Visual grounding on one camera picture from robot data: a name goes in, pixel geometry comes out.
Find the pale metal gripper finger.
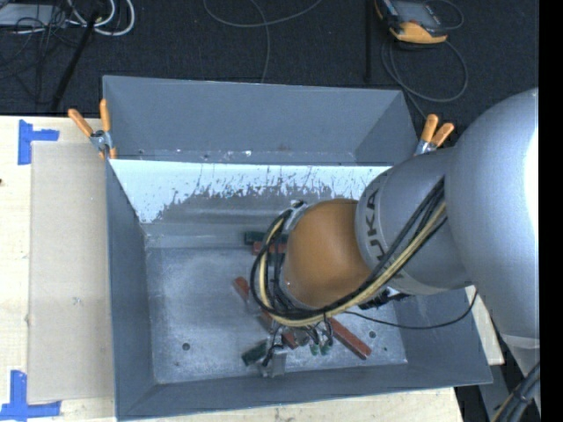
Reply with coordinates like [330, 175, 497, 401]
[261, 349, 289, 379]

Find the red-brown flat block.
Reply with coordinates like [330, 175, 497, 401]
[252, 241, 288, 255]
[232, 276, 252, 302]
[258, 310, 301, 350]
[328, 316, 373, 360]

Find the grey metal bin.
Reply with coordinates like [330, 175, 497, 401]
[101, 75, 494, 421]

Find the flat brown cardboard board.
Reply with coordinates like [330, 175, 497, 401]
[26, 141, 117, 406]

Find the black cylinder on white bracket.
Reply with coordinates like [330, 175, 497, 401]
[357, 289, 405, 311]

